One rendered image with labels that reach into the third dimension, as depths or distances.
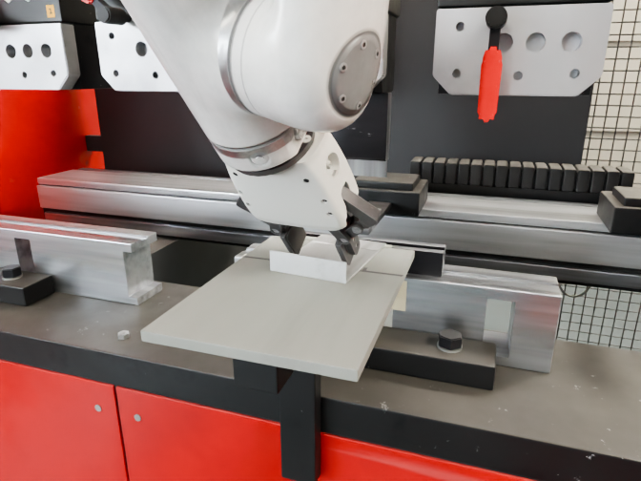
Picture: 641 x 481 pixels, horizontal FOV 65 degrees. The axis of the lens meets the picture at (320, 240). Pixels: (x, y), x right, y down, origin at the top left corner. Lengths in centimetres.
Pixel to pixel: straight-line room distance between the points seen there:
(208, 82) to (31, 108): 106
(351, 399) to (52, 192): 85
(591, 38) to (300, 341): 37
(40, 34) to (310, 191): 46
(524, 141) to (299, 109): 84
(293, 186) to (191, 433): 36
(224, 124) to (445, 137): 78
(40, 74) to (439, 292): 57
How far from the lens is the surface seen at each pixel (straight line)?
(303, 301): 46
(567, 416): 58
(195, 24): 31
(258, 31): 29
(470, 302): 60
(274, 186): 42
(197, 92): 34
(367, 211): 45
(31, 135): 137
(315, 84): 27
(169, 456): 71
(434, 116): 108
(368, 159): 59
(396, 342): 59
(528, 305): 60
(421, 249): 60
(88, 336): 72
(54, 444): 83
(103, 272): 80
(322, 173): 40
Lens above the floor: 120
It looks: 18 degrees down
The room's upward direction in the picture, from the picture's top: straight up
